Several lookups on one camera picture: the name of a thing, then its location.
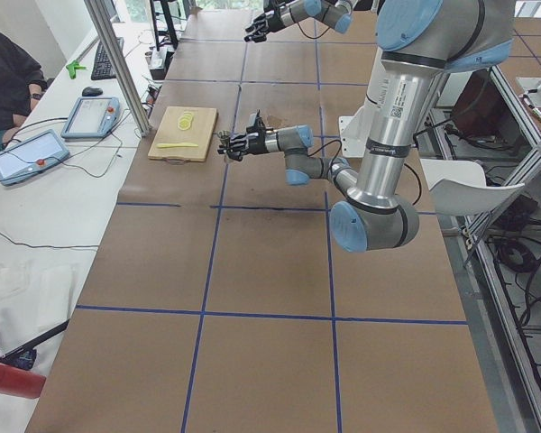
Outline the blue teach pendant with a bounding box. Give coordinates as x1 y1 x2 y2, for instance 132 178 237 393
0 130 69 186
60 97 121 140

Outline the aluminium frame post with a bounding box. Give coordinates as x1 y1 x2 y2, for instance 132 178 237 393
84 0 151 137

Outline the black pendant cable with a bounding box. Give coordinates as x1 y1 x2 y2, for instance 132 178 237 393
0 107 132 250

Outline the red cylinder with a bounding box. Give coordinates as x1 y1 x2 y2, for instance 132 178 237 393
0 363 46 400

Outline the white plastic chair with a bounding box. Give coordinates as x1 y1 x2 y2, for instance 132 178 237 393
420 159 525 217

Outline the green plastic clamp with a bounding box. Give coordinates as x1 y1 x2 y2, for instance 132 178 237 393
66 60 87 79

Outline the black computer mouse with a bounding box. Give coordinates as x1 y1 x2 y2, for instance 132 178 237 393
81 87 104 97

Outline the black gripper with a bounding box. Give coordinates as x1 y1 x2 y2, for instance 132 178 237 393
217 133 268 161
243 7 285 43

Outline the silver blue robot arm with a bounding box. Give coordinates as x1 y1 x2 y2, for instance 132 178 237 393
244 0 357 43
218 1 515 253

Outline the bamboo cutting board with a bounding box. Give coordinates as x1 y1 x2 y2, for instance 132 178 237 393
148 106 217 162

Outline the far blue teach pendant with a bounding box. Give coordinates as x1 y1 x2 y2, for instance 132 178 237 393
60 97 121 140

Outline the steel double jigger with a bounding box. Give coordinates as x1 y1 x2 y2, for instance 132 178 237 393
217 130 232 163

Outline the black tripod leg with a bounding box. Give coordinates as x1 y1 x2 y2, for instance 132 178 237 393
1 319 69 363

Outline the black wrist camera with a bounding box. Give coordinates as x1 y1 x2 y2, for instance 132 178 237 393
246 110 266 134

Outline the near blue teach pendant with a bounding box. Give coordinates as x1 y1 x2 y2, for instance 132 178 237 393
0 130 69 186

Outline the person in black sweater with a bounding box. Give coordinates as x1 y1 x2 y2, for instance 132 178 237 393
0 33 47 150

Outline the black keyboard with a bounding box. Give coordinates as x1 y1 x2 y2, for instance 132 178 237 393
90 42 116 81

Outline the yellow plastic knife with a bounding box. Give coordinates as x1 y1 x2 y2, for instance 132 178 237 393
156 142 198 149

